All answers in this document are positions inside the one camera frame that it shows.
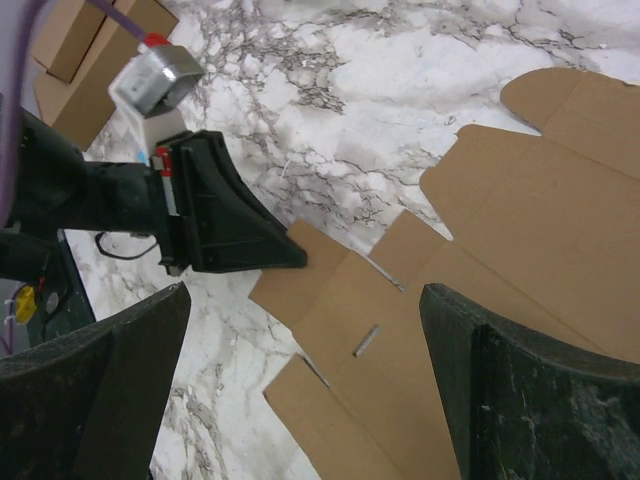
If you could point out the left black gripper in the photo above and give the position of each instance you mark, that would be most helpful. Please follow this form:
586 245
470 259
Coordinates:
194 202

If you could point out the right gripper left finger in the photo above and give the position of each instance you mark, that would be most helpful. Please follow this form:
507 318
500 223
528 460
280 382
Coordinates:
89 404

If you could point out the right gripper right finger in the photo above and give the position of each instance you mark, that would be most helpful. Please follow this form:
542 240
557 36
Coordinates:
520 404

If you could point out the cardboard box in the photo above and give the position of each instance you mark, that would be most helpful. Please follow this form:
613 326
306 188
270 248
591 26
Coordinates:
79 39
542 229
79 110

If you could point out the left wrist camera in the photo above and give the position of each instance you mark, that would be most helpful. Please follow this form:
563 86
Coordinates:
149 89

